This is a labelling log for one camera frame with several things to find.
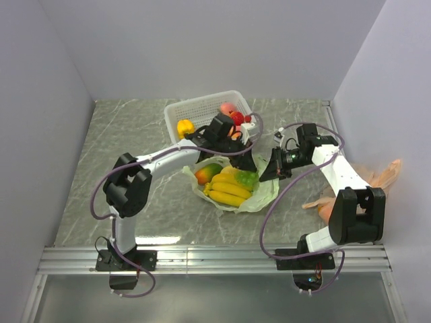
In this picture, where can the green grape bunch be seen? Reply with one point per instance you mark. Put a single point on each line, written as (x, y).
(246, 178)

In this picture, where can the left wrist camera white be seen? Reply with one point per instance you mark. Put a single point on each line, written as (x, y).
(249, 129)

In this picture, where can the orange peach front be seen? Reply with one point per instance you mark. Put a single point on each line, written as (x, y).
(234, 135)

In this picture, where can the yellow bell pepper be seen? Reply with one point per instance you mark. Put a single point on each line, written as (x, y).
(184, 127)

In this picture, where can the light green plastic bag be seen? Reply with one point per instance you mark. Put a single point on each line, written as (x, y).
(263, 192)

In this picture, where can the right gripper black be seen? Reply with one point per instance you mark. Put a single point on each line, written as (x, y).
(276, 169)

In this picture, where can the white plastic basket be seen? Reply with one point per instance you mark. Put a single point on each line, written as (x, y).
(200, 111)

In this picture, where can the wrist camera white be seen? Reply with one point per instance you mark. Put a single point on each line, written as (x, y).
(278, 135)
(249, 129)

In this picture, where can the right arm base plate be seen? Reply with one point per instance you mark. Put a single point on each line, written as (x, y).
(308, 271)

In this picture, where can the orange plastic bag with fruit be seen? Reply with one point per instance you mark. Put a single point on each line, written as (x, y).
(384, 180)

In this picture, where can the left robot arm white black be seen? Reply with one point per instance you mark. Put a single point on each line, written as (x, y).
(127, 186)

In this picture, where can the pink peach back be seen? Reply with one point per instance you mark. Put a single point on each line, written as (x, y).
(227, 108)

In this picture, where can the red apple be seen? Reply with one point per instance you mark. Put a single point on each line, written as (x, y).
(237, 117)

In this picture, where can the green orange mango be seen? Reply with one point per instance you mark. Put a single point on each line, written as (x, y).
(206, 173)

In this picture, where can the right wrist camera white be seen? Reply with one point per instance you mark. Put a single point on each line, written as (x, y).
(278, 135)

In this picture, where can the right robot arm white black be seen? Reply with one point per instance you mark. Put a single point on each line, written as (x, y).
(358, 213)

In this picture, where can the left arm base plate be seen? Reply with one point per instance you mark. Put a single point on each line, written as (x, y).
(122, 274)

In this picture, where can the yellow banana bunch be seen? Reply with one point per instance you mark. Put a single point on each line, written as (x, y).
(225, 189)

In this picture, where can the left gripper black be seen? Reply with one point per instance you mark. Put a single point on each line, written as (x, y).
(244, 161)

